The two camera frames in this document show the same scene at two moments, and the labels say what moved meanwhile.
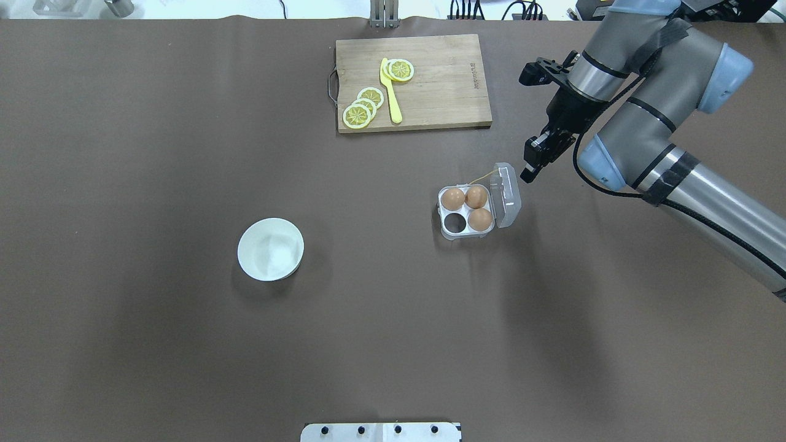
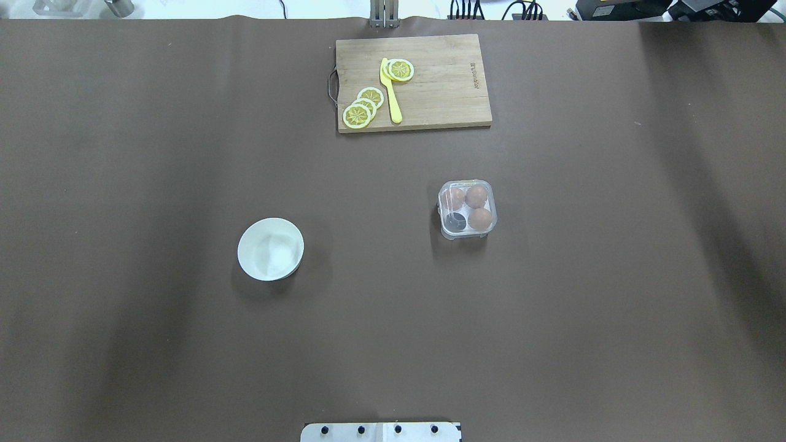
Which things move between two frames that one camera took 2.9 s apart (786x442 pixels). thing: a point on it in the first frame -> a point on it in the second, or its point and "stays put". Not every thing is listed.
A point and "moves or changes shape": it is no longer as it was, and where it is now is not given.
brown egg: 453,199 stays put
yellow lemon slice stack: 358,115 stays put
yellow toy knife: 396,110 stays put
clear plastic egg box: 471,210 moves or changes shape
